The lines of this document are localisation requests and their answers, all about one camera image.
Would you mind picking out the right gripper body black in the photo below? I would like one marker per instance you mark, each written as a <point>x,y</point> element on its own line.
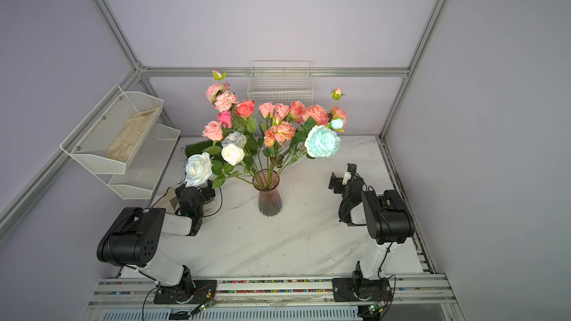
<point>340,189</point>

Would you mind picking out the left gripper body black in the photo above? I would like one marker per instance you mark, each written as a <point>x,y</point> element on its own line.
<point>205,195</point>

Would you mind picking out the orange pink peony stem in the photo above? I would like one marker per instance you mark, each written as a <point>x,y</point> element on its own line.
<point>318,111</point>

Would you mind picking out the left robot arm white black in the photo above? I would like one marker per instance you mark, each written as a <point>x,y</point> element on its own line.
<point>133,242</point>

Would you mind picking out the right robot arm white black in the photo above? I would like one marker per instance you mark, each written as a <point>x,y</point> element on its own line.
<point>389,224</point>

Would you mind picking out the beige work glove on table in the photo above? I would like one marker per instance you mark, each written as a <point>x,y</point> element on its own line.
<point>169,201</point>

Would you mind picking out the large white rose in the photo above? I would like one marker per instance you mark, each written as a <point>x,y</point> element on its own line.
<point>198,170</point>

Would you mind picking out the green artificial grass mat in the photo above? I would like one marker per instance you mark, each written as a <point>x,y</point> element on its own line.
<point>197,148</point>

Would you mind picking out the mint green peony stem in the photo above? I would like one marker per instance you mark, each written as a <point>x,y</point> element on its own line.
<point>312,139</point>

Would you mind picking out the small white rose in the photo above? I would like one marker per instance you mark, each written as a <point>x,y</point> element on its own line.
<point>232,154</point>

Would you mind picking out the light pink rose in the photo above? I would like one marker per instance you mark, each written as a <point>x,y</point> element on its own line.
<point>213,131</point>

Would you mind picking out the pale blue grey rose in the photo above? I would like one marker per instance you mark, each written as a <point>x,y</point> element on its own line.
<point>236,138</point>

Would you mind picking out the white mesh two-tier shelf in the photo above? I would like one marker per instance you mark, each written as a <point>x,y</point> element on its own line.
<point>139,177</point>

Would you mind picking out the beige cloth in shelf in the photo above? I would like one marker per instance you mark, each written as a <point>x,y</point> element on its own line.
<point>124,145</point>

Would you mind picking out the red rose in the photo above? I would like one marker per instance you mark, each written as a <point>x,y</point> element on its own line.
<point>245,109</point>

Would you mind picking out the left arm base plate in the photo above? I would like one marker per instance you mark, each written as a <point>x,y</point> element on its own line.
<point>200,292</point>

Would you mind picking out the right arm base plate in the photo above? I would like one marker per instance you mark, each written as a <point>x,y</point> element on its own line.
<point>361,290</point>

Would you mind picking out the white wire wall basket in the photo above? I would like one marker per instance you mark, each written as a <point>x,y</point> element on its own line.
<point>281,81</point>

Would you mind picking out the aluminium front rail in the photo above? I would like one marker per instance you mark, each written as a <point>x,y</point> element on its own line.
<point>407,297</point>

